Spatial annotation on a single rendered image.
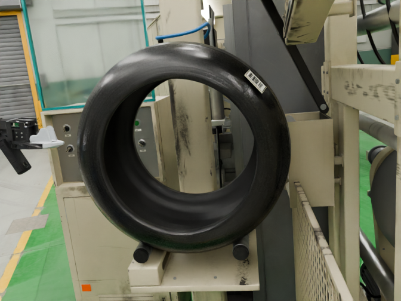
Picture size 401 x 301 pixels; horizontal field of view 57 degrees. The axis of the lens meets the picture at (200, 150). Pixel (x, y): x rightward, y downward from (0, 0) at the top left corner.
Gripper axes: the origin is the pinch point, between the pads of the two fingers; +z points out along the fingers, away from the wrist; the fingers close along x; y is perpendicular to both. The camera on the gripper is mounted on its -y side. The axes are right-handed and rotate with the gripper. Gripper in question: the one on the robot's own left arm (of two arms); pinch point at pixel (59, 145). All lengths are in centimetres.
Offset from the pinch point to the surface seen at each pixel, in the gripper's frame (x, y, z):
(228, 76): -12, 22, 49
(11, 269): 140, -140, -120
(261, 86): -10, 20, 57
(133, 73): -11.6, 22.2, 26.2
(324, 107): 21, 11, 79
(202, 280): -8, -36, 44
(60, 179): 65, -35, -35
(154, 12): 898, 129, -182
